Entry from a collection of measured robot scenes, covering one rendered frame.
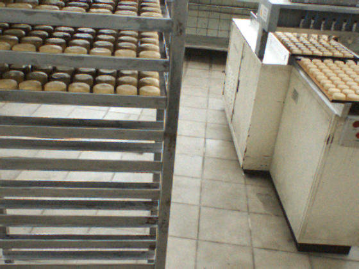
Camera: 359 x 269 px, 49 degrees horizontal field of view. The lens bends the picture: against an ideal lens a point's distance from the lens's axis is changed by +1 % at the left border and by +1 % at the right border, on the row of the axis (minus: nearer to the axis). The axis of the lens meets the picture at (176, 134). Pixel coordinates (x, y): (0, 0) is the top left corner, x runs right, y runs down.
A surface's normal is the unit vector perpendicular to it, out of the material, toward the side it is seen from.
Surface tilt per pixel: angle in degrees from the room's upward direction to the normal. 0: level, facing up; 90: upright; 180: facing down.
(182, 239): 0
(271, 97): 90
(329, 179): 90
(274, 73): 90
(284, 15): 90
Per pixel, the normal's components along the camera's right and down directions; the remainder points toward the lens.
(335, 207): 0.00, 0.47
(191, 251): 0.07, -0.88
